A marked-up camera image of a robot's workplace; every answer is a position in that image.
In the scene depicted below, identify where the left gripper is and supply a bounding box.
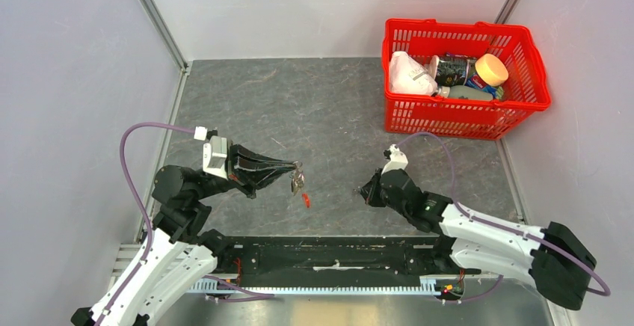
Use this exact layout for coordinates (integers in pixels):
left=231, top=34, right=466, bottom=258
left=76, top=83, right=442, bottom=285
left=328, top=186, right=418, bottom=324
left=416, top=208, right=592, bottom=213
left=191, top=138, right=297, bottom=200

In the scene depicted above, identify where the keyring bunch with tags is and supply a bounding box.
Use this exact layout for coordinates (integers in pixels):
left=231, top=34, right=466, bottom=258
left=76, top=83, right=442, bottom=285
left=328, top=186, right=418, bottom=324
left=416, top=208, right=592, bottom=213
left=291, top=162, right=311, bottom=209

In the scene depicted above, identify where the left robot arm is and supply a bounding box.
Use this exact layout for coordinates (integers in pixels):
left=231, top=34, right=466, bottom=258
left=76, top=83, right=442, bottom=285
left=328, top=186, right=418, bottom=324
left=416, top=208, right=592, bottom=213
left=71, top=137, right=304, bottom=325

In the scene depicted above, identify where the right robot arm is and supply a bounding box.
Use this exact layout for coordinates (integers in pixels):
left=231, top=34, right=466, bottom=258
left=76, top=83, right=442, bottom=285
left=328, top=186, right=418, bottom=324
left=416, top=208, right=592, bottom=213
left=359, top=170, right=597, bottom=310

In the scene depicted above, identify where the red plastic basket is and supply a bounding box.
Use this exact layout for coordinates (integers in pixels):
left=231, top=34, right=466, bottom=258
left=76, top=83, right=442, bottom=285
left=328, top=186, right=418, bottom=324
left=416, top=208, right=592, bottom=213
left=381, top=18, right=551, bottom=141

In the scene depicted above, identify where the white plastic bag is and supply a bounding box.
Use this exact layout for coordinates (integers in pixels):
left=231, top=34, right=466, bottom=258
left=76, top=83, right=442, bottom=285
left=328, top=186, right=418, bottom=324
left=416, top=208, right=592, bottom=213
left=388, top=51, right=439, bottom=96

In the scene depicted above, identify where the grey green pouch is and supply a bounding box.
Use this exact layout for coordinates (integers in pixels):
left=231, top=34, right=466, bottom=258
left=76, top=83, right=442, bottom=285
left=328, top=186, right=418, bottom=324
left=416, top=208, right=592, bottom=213
left=438, top=85, right=494, bottom=101

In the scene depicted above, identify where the dark printed can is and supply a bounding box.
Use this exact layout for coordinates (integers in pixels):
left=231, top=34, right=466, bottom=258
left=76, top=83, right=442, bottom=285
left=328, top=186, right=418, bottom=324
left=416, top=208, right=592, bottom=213
left=428, top=54, right=476, bottom=87

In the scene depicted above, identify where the jar with yellow lid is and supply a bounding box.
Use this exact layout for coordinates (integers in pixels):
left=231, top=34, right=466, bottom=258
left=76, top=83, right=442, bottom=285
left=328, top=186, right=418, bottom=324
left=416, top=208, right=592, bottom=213
left=465, top=53, right=509, bottom=99

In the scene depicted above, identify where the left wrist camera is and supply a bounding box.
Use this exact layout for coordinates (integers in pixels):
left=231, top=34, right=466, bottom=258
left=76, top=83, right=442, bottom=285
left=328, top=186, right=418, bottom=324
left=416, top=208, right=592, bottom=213
left=194, top=126, right=229, bottom=180

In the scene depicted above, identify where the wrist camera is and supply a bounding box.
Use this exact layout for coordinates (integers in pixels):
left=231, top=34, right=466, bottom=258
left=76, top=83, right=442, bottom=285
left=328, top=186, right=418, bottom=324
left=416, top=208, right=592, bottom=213
left=381, top=144, right=408, bottom=174
left=194, top=126, right=229, bottom=180

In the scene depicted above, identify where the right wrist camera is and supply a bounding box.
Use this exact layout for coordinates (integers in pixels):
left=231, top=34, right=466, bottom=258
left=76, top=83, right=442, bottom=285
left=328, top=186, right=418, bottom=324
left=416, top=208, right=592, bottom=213
left=381, top=144, right=408, bottom=174

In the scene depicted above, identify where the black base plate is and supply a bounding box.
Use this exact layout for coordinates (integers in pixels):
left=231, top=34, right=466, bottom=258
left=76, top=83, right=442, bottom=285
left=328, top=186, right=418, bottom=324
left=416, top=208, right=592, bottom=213
left=214, top=236, right=461, bottom=289

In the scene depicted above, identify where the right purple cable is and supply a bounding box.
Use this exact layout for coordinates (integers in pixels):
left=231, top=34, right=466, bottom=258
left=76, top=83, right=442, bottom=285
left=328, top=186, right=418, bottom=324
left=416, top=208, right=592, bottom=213
left=396, top=132, right=611, bottom=298

